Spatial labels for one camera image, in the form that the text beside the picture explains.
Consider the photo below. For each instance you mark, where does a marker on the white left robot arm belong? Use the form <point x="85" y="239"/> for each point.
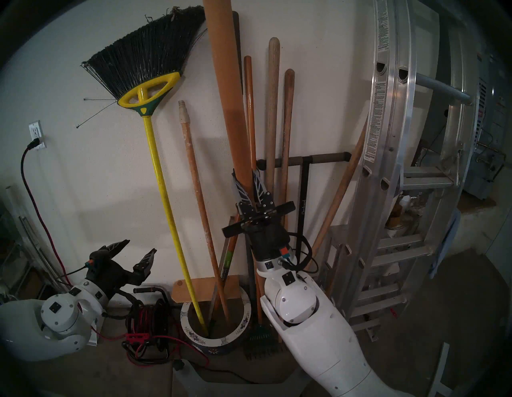
<point x="40" y="328"/>

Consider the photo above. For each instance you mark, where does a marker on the aluminium extension ladder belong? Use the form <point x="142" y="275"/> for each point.
<point x="388" y="120"/>

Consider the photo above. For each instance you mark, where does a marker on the grey pole with black grip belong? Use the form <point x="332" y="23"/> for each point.
<point x="237" y="48"/>

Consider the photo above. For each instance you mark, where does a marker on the white plastic bottle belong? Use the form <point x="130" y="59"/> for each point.
<point x="406" y="202"/>

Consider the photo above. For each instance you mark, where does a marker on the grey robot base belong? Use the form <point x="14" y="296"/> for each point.
<point x="224" y="390"/>

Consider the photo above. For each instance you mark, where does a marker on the cluttered storage shelf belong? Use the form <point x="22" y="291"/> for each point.
<point x="24" y="272"/>

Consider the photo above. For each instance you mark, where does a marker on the floral white ceramic pot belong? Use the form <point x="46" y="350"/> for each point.
<point x="216" y="342"/>

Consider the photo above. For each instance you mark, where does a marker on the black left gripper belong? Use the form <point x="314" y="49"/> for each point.
<point x="108" y="272"/>

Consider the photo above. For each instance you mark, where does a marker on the white wall outlet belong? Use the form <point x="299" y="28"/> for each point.
<point x="36" y="129"/>

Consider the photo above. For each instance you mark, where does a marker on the paint-stained wooden pole white tip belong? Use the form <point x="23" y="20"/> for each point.
<point x="198" y="180"/>

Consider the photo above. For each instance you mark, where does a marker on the light wooden board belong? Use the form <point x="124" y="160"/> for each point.
<point x="206" y="290"/>

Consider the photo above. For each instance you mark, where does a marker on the white strip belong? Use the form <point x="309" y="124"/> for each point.
<point x="440" y="368"/>

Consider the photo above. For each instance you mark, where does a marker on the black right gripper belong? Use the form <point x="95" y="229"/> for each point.
<point x="266" y="236"/>

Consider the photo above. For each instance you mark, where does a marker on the white box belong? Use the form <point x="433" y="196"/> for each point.
<point x="95" y="336"/>

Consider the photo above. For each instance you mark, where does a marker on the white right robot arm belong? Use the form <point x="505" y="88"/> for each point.
<point x="320" y="336"/>

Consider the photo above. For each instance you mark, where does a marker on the aluminium step ladder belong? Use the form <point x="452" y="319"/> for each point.
<point x="400" y="246"/>

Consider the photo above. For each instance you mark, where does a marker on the plain flat-topped wooden stick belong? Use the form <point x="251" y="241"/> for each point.
<point x="230" y="80"/>

